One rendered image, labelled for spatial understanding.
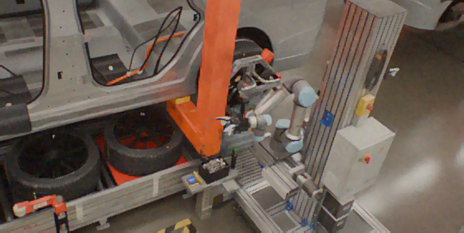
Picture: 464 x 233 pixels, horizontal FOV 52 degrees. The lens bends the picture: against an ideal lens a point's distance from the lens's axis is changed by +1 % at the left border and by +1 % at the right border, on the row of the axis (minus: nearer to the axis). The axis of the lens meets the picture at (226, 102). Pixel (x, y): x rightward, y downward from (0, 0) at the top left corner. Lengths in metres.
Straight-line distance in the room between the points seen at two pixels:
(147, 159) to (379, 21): 2.04
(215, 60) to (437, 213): 2.56
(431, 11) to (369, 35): 3.13
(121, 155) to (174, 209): 0.66
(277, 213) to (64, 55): 2.00
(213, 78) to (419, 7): 3.19
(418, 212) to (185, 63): 2.47
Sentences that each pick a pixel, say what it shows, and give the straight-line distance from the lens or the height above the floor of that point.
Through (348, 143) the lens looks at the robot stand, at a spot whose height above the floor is 1.21.
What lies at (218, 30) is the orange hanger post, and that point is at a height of 1.66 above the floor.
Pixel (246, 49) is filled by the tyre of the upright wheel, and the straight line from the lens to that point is 3.85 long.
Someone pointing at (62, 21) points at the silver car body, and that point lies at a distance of 3.26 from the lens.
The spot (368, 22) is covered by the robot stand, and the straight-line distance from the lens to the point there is 2.79.
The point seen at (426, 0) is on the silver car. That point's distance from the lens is 5.80.
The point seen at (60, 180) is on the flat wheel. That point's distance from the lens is 3.63.
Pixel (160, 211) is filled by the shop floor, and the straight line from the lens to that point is 4.02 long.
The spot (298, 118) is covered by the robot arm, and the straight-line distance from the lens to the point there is 3.12.
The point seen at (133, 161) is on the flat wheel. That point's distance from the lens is 3.79.
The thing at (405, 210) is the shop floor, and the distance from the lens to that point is 4.60.
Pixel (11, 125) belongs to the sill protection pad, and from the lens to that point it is 3.55.
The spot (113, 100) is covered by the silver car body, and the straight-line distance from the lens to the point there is 3.67.
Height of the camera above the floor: 3.11
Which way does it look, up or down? 37 degrees down
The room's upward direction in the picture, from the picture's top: 8 degrees clockwise
